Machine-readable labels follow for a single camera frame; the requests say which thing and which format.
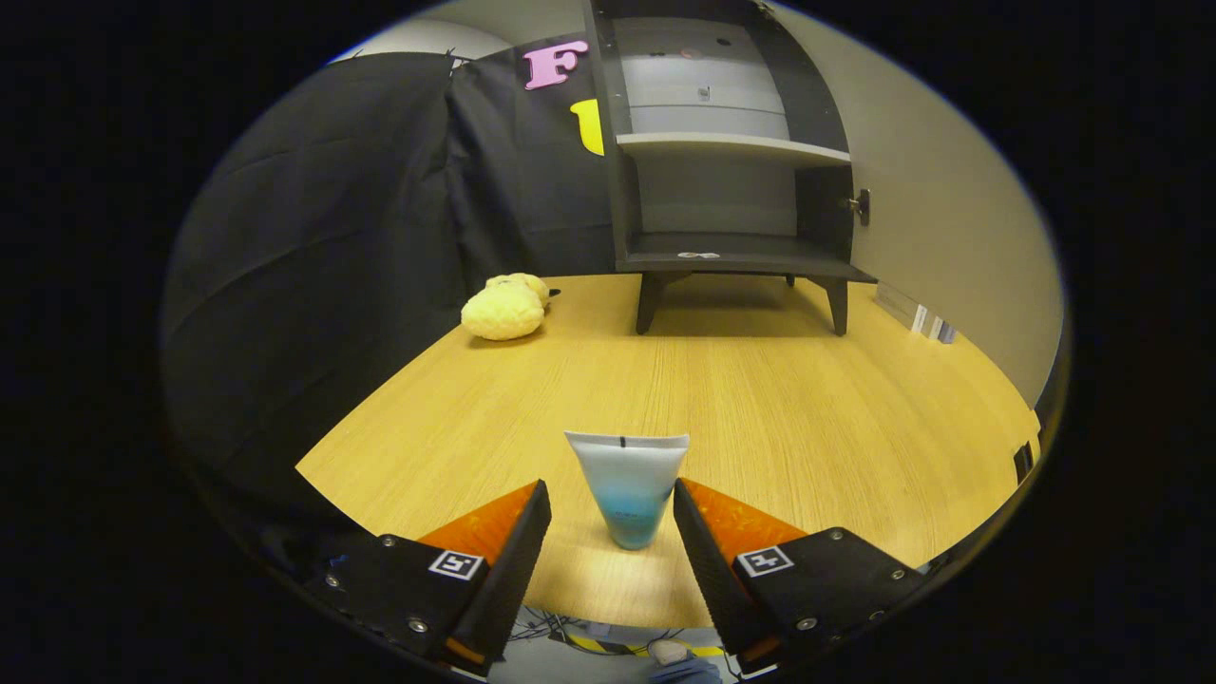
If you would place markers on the black backdrop cloth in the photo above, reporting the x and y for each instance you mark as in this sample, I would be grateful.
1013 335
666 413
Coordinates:
313 237

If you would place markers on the white blue cosmetic tube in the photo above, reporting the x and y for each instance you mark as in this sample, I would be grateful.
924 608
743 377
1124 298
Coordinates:
629 484

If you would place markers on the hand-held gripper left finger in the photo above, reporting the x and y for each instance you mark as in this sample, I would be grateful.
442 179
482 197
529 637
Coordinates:
508 570

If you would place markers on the beige cabinet door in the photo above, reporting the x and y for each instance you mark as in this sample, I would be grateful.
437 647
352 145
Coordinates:
950 190

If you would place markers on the small black table clamp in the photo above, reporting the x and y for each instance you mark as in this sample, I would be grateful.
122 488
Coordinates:
1023 463

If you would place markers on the yellow plush toy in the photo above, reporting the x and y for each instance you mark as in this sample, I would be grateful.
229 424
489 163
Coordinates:
503 309

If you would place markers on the yellow black striped tape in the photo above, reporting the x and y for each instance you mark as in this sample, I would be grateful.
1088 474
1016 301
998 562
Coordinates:
608 646

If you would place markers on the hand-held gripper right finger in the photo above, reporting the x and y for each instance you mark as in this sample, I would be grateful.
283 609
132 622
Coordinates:
712 570

